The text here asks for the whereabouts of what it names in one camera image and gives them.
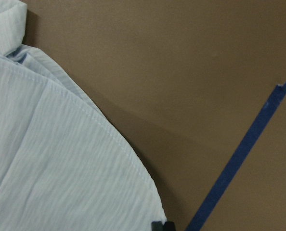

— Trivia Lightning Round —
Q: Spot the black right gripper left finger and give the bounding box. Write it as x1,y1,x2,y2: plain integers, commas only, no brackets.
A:
151,221,163,231

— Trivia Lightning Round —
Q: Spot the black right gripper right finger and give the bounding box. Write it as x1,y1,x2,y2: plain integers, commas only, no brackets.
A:
163,221,175,231

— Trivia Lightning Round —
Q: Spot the light blue striped shirt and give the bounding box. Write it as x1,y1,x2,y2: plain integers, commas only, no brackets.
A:
0,0,167,231

